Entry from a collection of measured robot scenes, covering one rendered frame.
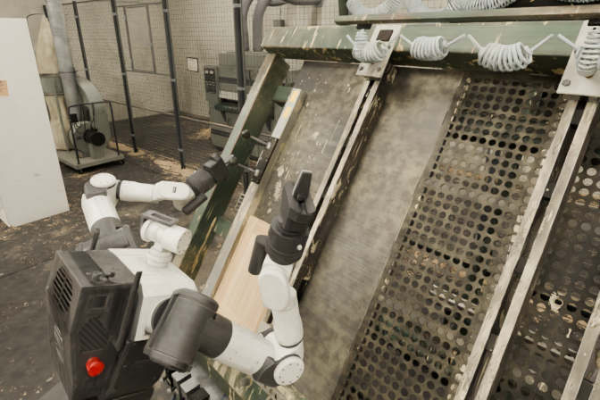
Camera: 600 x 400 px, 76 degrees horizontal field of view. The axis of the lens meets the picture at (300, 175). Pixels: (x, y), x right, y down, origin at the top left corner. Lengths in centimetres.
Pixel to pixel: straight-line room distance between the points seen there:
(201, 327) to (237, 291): 64
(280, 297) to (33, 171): 426
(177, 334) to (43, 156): 418
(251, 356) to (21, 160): 416
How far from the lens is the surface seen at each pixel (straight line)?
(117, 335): 101
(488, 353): 105
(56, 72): 693
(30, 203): 502
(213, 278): 158
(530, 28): 122
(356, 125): 129
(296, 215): 75
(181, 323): 88
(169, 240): 102
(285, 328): 99
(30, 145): 488
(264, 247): 87
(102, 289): 94
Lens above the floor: 190
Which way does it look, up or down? 20 degrees down
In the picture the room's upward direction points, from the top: straight up
